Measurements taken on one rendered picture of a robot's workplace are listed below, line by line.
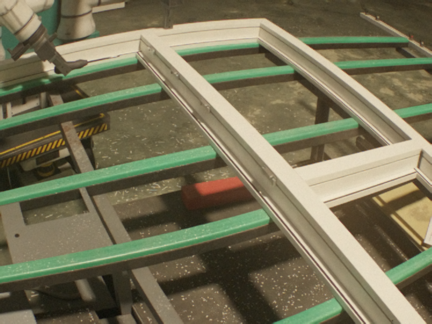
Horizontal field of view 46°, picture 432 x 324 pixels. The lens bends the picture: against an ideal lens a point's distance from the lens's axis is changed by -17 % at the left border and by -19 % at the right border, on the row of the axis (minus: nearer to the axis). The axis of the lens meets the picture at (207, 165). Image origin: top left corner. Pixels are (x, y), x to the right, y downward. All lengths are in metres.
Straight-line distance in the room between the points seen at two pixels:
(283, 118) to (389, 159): 2.09
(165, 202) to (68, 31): 1.09
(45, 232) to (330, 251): 0.53
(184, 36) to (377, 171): 0.85
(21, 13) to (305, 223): 0.91
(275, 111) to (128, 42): 1.72
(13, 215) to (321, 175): 0.63
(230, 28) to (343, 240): 1.08
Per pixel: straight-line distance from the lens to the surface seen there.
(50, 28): 2.53
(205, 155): 1.28
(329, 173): 1.14
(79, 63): 1.60
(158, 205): 1.59
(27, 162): 2.46
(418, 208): 1.65
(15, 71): 1.71
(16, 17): 1.48
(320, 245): 1.01
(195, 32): 1.84
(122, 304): 1.29
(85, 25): 2.43
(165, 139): 3.01
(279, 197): 1.12
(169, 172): 1.26
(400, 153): 1.28
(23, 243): 1.08
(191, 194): 1.56
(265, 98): 3.48
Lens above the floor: 1.55
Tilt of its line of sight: 33 degrees down
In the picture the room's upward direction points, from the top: 3 degrees clockwise
